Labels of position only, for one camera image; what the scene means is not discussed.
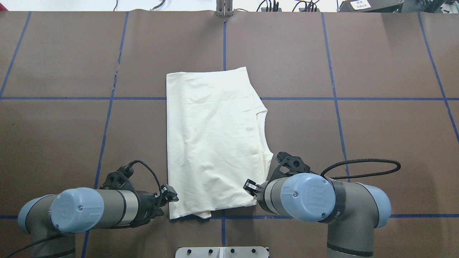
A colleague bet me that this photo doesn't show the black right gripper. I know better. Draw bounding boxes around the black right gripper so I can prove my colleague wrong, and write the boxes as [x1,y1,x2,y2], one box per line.
[243,179,272,209]

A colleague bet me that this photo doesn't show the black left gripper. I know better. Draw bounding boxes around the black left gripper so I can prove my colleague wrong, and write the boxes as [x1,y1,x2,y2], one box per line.
[134,184,179,224]

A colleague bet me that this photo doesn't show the cream long-sleeve cat shirt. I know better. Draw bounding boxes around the cream long-sleeve cat shirt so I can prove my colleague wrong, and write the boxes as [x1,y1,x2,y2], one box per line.
[166,67,273,219]

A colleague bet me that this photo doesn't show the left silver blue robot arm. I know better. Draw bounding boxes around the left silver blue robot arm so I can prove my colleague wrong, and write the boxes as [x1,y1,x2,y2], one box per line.
[8,185,179,258]

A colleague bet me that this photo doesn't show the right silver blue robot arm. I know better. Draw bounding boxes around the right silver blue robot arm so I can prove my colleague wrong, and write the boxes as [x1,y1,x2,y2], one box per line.
[243,173,392,258]

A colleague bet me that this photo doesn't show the black box with label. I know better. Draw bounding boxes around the black box with label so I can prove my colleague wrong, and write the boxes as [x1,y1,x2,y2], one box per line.
[338,0,404,13]

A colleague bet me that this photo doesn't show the black braided left cable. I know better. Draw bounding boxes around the black braided left cable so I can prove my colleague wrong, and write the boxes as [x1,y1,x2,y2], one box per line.
[127,160,164,212]

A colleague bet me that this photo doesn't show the black braided cable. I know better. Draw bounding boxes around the black braided cable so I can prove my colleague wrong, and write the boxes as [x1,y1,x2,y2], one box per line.
[320,158,401,180]
[127,160,164,212]

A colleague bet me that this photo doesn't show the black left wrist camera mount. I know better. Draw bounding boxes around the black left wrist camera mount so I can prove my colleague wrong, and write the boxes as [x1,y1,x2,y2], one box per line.
[99,166,135,191]

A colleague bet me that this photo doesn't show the white pedestal base plate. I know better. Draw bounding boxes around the white pedestal base plate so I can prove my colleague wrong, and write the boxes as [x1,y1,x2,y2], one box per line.
[175,246,270,258]

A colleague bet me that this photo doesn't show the black braided right cable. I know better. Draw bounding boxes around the black braided right cable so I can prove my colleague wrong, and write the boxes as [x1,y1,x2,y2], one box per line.
[320,158,401,180]

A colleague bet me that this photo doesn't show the grey aluminium frame post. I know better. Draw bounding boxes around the grey aluminium frame post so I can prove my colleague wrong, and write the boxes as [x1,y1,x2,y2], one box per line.
[215,0,234,17]

